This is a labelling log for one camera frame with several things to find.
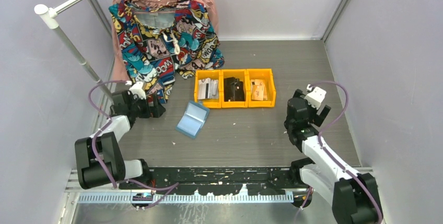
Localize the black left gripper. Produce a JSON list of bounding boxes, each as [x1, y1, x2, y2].
[[128, 94, 165, 119]]

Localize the blue leather card holder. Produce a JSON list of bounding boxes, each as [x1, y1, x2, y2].
[[176, 101, 210, 139]]

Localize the white magnetic stripe card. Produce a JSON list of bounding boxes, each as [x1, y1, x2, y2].
[[197, 78, 219, 100]]

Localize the yellow three-compartment bin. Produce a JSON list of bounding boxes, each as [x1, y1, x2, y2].
[[193, 68, 276, 109]]

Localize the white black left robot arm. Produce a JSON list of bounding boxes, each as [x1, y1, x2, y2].
[[74, 90, 166, 189]]

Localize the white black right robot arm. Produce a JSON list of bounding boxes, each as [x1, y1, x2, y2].
[[284, 87, 383, 223]]

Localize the orange cards stack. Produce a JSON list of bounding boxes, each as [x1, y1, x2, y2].
[[251, 79, 267, 101]]

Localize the black cards stack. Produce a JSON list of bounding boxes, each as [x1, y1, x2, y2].
[[224, 77, 246, 102]]

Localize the colourful comic print shorts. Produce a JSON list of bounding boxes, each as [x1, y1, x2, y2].
[[109, 0, 225, 103]]

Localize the white metal clothes rack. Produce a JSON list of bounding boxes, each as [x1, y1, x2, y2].
[[34, 0, 112, 99]]

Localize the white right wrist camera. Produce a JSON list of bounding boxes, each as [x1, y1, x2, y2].
[[305, 84, 327, 109]]

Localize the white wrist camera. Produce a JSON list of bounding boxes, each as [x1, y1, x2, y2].
[[125, 80, 146, 100], [305, 84, 327, 109]]

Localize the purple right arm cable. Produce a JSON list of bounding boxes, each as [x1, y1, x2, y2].
[[300, 81, 383, 224]]

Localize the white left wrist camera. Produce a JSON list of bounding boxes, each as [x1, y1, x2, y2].
[[125, 80, 146, 100]]

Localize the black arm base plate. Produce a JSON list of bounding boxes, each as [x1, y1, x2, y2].
[[135, 167, 309, 196]]

